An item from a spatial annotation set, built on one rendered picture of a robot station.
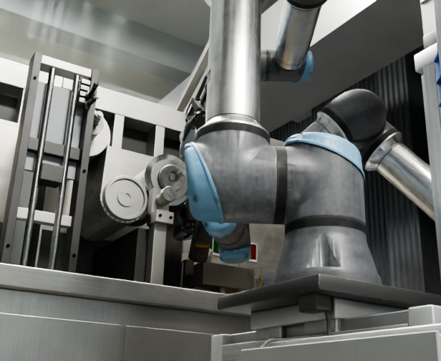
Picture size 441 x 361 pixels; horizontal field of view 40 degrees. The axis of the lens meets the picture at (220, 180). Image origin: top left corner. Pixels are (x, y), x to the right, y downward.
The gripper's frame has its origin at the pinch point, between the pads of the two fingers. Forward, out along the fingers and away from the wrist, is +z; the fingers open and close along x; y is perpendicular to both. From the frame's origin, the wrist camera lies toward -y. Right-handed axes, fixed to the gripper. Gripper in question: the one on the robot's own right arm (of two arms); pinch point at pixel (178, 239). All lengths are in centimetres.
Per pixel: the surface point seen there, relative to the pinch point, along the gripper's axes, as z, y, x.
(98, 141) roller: -5.7, 22.9, 25.5
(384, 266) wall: 182, 54, -260
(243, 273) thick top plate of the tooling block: -7.0, -10.1, -15.9
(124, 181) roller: -5.3, 12.8, 17.9
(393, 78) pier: 137, 192, -255
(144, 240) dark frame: -4.7, -2.7, 12.3
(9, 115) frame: 32, 46, 42
